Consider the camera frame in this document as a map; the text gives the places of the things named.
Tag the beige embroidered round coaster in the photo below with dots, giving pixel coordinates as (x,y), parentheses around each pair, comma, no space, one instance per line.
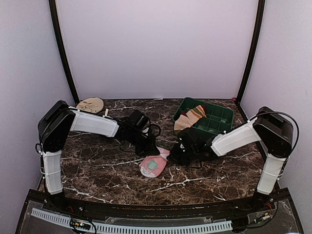
(91,105)

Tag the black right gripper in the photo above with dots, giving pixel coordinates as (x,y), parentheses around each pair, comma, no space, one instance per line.
(173,158)

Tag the green compartment tray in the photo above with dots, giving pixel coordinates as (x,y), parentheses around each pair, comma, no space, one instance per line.
(217,118)

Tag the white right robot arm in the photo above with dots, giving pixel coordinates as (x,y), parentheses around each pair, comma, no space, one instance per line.
(277,131)

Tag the pink patterned sock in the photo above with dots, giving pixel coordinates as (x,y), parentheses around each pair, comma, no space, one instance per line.
(153,166)

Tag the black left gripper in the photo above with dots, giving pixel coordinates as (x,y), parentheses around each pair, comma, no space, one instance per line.
(150,149)

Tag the right black frame post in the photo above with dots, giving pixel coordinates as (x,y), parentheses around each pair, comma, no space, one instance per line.
(252,50)

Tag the black front rail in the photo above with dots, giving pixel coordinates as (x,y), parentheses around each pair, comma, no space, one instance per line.
(99,210)

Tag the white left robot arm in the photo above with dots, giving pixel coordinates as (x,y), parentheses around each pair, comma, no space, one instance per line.
(62,119)

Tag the left black frame post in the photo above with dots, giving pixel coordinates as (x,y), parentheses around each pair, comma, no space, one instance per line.
(61,50)

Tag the beige striped sock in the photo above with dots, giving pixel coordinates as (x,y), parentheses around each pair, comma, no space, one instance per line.
(188,119)

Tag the black frame post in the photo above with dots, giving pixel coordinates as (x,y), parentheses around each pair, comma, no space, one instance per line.
(252,50)
(61,50)

